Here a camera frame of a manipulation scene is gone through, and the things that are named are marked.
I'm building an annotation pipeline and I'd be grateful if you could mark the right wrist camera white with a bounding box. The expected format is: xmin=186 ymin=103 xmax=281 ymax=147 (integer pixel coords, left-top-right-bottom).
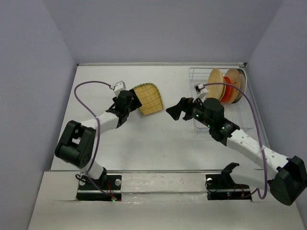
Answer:
xmin=193 ymin=83 xmax=208 ymax=101

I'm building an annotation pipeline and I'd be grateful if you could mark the white wire dish rack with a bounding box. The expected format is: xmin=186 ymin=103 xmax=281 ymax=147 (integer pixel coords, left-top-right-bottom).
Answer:
xmin=189 ymin=68 xmax=255 ymax=134

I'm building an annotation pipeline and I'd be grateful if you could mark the orange round plate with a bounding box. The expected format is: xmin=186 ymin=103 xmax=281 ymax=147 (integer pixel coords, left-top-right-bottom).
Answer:
xmin=220 ymin=76 xmax=232 ymax=103

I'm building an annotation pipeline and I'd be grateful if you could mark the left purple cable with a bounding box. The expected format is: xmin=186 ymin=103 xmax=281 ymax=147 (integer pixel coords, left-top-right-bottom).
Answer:
xmin=73 ymin=81 xmax=116 ymax=201

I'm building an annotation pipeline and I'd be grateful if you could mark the green yellow woven-pattern plate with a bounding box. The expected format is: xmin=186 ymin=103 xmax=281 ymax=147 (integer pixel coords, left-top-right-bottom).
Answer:
xmin=133 ymin=82 xmax=164 ymax=116

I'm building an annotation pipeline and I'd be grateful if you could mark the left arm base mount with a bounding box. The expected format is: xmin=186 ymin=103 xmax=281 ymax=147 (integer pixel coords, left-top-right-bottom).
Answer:
xmin=75 ymin=173 xmax=122 ymax=202

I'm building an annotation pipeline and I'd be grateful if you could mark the round yellow plate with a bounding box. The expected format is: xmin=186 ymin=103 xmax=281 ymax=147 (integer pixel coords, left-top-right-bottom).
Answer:
xmin=207 ymin=68 xmax=226 ymax=100

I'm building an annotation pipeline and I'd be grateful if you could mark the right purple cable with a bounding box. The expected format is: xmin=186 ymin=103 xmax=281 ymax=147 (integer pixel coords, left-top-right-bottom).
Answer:
xmin=201 ymin=82 xmax=268 ymax=200

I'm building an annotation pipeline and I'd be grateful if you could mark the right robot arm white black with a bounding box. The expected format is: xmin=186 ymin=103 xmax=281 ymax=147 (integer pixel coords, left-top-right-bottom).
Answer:
xmin=166 ymin=97 xmax=307 ymax=206

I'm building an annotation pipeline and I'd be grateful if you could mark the beige painted plate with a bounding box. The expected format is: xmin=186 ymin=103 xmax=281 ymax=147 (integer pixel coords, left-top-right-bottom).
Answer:
xmin=225 ymin=69 xmax=241 ymax=104

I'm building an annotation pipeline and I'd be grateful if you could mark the purple cable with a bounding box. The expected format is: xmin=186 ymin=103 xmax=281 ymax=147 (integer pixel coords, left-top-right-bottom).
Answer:
xmin=201 ymin=82 xmax=268 ymax=200
xmin=73 ymin=81 xmax=116 ymax=201

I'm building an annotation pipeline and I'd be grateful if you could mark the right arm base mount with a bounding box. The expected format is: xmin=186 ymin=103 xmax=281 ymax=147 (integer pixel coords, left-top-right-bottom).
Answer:
xmin=205 ymin=162 xmax=252 ymax=201

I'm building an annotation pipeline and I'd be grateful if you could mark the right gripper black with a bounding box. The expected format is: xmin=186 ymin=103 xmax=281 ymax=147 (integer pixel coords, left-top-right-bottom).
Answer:
xmin=166 ymin=95 xmax=213 ymax=128

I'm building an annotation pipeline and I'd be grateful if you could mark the white plate green red rim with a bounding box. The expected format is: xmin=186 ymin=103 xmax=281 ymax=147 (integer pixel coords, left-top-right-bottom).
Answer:
xmin=236 ymin=69 xmax=247 ymax=101

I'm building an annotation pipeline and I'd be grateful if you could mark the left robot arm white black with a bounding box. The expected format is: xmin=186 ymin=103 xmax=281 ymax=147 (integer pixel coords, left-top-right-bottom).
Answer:
xmin=55 ymin=89 xmax=142 ymax=189

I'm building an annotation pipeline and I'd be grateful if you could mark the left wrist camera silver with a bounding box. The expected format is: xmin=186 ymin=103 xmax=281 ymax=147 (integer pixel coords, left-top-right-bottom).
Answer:
xmin=113 ymin=81 xmax=126 ymax=97

